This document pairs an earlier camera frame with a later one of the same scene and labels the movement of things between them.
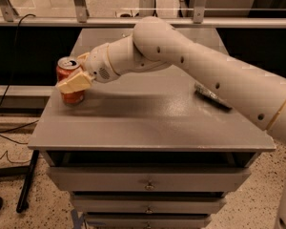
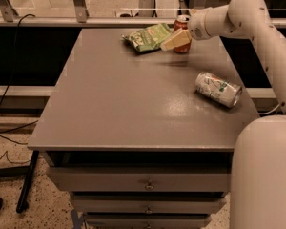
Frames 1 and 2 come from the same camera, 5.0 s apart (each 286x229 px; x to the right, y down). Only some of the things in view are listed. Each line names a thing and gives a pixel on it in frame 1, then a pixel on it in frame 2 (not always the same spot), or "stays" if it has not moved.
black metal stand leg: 29,171 stays
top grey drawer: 147,178 stays
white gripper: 97,63 → 197,27
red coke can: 66,68 → 181,22
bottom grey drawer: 147,220 stays
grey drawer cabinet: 147,150 stays
